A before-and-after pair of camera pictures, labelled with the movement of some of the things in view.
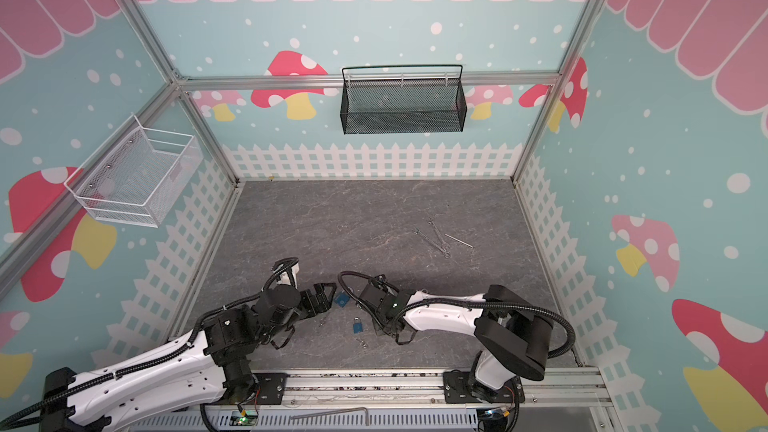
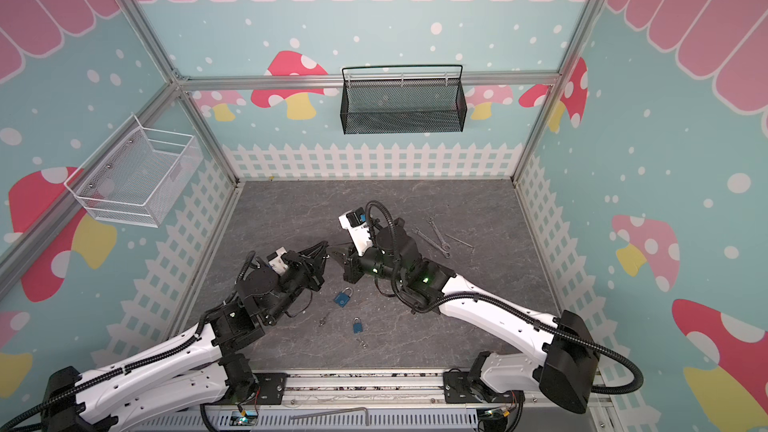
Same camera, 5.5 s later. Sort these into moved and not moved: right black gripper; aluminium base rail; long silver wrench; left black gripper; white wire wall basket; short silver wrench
Moved: left black gripper; right black gripper
Not moved: white wire wall basket; long silver wrench; short silver wrench; aluminium base rail
